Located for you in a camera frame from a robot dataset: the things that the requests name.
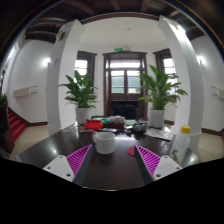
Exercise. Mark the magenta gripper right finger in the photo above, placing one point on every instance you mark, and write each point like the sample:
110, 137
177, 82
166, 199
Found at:
152, 166

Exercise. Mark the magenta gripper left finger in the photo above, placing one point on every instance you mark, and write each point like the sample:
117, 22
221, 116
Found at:
72, 167

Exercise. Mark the red round coaster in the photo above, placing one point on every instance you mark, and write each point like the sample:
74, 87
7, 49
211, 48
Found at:
131, 151

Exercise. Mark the magazine on table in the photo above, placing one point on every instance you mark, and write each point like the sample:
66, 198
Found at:
161, 134

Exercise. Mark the clear bottle yellow cap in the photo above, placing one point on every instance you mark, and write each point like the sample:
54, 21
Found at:
180, 144

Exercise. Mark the white ceramic cup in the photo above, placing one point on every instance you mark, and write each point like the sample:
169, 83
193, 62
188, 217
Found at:
104, 142

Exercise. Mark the red box on table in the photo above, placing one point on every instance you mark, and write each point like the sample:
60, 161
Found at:
93, 124

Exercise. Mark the wooden tea tray with cups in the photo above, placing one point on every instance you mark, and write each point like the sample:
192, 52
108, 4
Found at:
116, 122

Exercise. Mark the left white pillar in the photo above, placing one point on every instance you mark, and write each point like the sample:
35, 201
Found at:
60, 113

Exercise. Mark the white pillar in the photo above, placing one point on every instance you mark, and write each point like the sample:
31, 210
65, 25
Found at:
189, 108
60, 113

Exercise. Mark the red carpet staircase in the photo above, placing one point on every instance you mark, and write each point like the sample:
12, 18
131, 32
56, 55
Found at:
17, 125

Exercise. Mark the left potted green plant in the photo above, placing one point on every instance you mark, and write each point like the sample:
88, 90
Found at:
81, 94

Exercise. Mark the potted green plant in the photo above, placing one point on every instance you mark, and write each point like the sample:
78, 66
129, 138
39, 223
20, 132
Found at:
161, 91
81, 94

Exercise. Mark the right potted green plant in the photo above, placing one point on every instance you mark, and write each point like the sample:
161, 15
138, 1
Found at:
161, 91

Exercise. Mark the dark wooden double door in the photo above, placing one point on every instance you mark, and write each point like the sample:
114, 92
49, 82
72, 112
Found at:
122, 82

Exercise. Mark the right white pillar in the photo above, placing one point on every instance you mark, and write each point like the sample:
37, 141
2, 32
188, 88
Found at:
189, 108

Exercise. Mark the green exit sign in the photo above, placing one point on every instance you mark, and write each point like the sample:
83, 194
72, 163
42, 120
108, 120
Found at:
118, 49

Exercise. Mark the left wall lamp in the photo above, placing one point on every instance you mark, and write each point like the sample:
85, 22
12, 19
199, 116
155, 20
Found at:
46, 61

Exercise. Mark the wall lamp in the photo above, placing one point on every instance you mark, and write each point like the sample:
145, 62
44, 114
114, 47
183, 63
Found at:
201, 60
46, 61

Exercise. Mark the right wall lamp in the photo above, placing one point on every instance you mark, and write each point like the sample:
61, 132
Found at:
201, 60

